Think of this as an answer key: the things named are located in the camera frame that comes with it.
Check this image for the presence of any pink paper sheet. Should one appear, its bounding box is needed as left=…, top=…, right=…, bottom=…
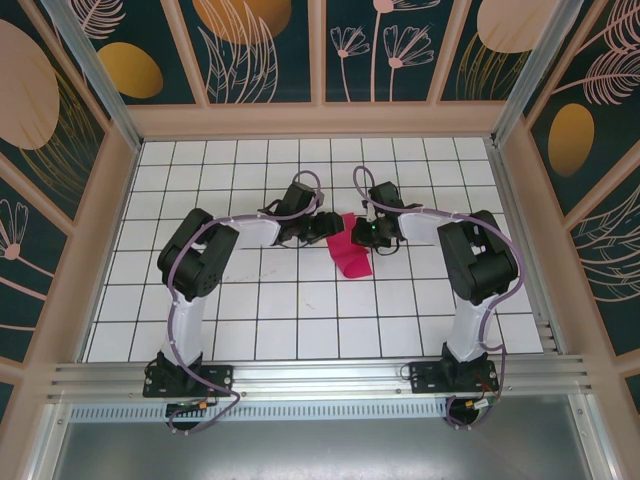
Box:
left=325, top=211, right=375, bottom=281

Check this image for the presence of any aluminium side rail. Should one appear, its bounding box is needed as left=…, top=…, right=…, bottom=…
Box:
left=485, top=138, right=562, bottom=357

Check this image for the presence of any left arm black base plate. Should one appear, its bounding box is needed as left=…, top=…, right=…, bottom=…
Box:
left=142, top=363, right=236, bottom=399

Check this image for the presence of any grey metal sheet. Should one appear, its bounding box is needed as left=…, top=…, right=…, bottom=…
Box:
left=49, top=418, right=612, bottom=480

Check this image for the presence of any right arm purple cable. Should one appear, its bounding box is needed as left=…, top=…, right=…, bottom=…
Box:
left=352, top=165, right=524, bottom=431

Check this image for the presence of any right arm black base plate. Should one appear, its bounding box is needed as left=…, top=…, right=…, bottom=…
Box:
left=408, top=360, right=500, bottom=396

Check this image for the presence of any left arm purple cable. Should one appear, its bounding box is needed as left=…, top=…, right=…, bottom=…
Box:
left=166, top=170, right=324, bottom=436

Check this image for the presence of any aluminium mounting rail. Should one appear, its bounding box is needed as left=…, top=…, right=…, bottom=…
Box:
left=47, top=353, right=597, bottom=402

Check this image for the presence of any slotted grey cable duct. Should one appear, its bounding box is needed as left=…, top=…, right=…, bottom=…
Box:
left=69, top=402, right=451, bottom=423

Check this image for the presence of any aluminium frame post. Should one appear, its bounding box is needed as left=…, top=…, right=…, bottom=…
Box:
left=489, top=0, right=601, bottom=148
left=39, top=0, right=144, bottom=152

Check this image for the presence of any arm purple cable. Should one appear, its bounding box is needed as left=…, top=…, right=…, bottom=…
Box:
left=166, top=170, right=324, bottom=436
left=352, top=165, right=524, bottom=431

